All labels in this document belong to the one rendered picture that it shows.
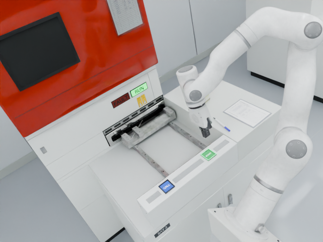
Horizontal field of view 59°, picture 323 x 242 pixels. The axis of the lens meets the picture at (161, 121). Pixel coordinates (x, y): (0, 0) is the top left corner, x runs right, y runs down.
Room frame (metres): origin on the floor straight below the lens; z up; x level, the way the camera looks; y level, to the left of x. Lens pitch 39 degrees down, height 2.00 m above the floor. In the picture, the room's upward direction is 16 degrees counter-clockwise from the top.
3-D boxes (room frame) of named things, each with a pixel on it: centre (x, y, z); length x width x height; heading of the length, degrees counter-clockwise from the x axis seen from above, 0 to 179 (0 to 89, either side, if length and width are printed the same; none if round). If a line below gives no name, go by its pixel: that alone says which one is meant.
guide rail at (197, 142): (1.24, -0.12, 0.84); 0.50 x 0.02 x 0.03; 27
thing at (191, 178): (0.87, -0.06, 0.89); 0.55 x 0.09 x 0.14; 117
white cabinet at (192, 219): (1.16, -0.08, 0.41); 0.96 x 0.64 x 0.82; 117
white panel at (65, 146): (1.34, 0.31, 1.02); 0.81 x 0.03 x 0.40; 117
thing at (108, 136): (1.40, 0.15, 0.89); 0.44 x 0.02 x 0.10; 117
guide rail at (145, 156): (1.11, 0.12, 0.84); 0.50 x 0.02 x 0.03; 27
